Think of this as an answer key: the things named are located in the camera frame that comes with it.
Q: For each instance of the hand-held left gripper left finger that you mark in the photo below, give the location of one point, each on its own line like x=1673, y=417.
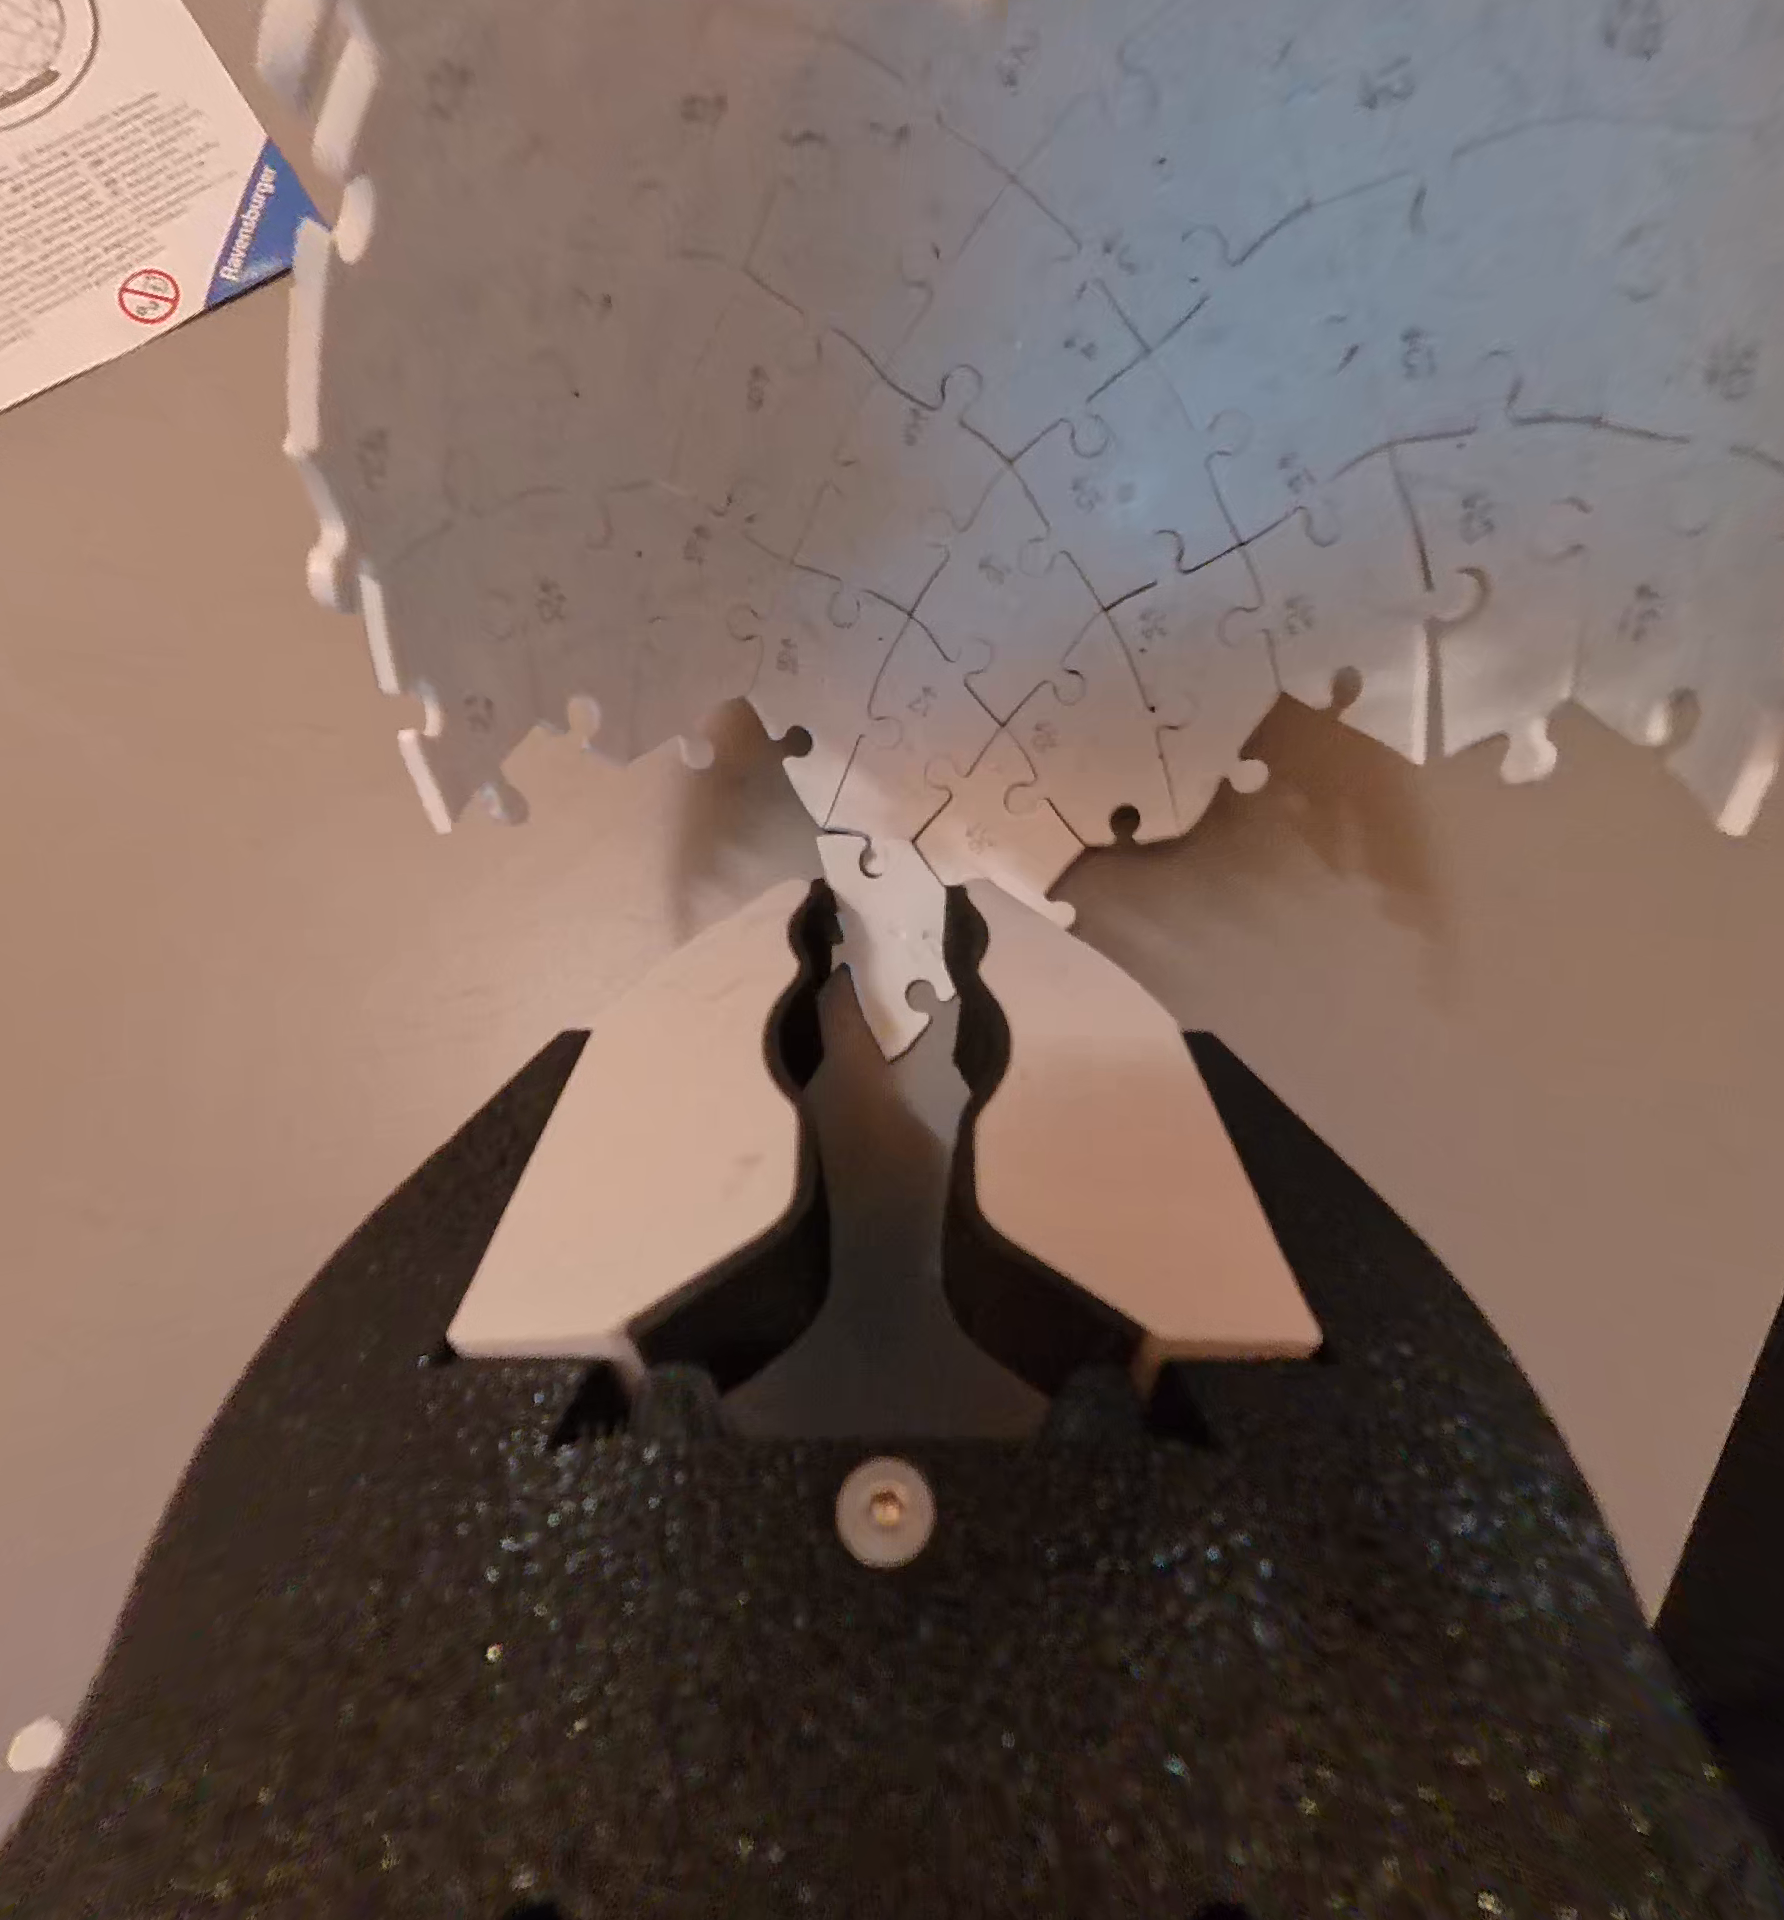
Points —
x=636, y=1171

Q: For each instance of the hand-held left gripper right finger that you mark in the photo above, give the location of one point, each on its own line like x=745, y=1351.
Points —
x=1131, y=1182

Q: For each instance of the colourful cartoon puzzle ball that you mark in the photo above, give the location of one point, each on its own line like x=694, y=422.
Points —
x=982, y=375

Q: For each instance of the loose white puzzle piece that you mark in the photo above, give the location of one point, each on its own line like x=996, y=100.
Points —
x=35, y=1742

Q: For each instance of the white instruction leaflet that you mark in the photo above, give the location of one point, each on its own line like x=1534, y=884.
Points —
x=64, y=207

